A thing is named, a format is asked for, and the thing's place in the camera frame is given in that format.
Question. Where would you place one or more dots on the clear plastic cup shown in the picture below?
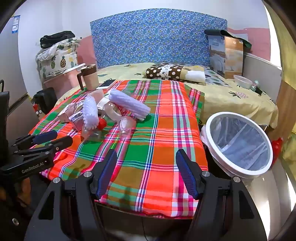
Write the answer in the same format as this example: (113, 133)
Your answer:
(127, 126)

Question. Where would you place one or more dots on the pink plastic cabinet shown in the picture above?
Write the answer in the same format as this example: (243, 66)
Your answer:
(62, 83)

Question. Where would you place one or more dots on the brown polka dot pillow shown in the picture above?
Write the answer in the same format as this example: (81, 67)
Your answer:
(166, 70)

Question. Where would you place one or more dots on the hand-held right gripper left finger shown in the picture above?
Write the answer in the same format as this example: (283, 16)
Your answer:
(106, 176)

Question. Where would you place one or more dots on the clear tape roll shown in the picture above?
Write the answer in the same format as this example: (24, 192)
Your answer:
(111, 111)

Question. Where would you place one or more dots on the blue floral headboard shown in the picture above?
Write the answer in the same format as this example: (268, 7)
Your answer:
(157, 37)

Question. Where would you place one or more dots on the yellow printed bed sheet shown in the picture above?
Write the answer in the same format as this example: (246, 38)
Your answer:
(219, 102)

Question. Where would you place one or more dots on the small green bottle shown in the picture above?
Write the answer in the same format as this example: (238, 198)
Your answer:
(254, 85)

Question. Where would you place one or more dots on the white round bin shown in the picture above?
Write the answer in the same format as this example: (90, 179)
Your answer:
(208, 129)

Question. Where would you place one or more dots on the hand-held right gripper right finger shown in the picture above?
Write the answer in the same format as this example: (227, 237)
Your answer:
(187, 178)

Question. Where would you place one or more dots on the long sleeve of white cups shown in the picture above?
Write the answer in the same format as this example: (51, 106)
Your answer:
(129, 104)

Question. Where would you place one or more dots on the trash pile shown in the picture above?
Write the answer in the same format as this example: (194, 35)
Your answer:
(96, 95)

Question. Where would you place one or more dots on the small black object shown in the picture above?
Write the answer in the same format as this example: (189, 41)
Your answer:
(260, 91)

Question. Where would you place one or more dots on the red green plaid blanket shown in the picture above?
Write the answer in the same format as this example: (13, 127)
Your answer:
(150, 139)

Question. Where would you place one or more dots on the printed cardboard quilt box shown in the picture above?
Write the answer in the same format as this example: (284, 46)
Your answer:
(231, 55)

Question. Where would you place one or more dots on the white cabinet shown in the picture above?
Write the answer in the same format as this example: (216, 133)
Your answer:
(259, 67)

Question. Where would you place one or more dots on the clear bottle with red cap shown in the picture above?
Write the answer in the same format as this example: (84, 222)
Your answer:
(92, 132)

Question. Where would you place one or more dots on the black bag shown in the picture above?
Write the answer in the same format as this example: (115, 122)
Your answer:
(45, 100)

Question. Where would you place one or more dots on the short sleeve of white cups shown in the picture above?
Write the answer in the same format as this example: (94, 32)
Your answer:
(90, 113)

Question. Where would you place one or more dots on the pineapple print bag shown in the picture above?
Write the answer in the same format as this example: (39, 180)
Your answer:
(57, 61)

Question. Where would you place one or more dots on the red plastic container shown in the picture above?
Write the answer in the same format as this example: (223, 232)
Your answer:
(276, 148)

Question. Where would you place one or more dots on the white smartphone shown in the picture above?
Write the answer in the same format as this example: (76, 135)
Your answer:
(106, 84)

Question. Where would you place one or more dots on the wooden board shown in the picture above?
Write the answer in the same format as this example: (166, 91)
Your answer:
(284, 104)

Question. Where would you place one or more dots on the grey refrigerator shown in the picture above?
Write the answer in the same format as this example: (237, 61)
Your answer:
(11, 69)

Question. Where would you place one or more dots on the translucent bin liner bag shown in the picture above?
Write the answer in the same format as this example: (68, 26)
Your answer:
(240, 141)

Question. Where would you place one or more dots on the blue sticker label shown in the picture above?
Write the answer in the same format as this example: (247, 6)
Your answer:
(15, 24)

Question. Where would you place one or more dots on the black clothing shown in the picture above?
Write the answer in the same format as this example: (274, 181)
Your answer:
(57, 38)

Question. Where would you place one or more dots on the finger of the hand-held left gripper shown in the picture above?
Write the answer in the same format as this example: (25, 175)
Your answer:
(60, 142)
(45, 137)

